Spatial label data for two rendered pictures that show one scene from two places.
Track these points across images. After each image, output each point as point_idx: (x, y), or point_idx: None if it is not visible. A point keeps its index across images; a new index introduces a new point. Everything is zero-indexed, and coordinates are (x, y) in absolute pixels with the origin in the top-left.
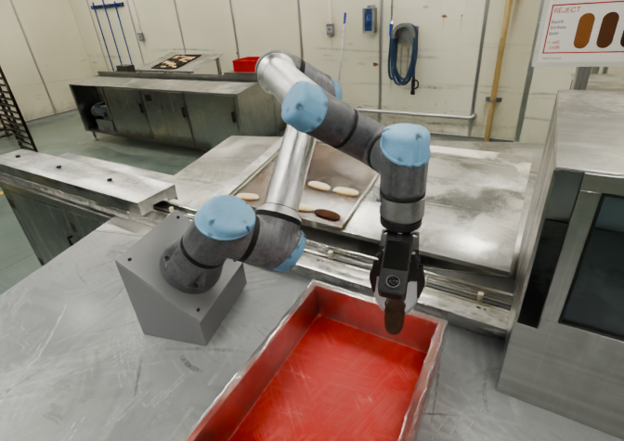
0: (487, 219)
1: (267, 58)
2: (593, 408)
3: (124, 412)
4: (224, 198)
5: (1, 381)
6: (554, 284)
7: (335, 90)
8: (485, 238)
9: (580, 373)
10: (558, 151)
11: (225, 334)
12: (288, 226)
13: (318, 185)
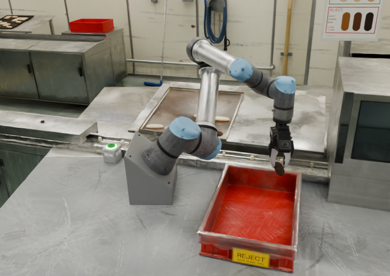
0: (307, 128)
1: (198, 43)
2: (368, 197)
3: (145, 236)
4: (183, 118)
5: (56, 235)
6: (347, 140)
7: None
8: (308, 137)
9: (361, 181)
10: (344, 85)
11: (180, 199)
12: (213, 132)
13: None
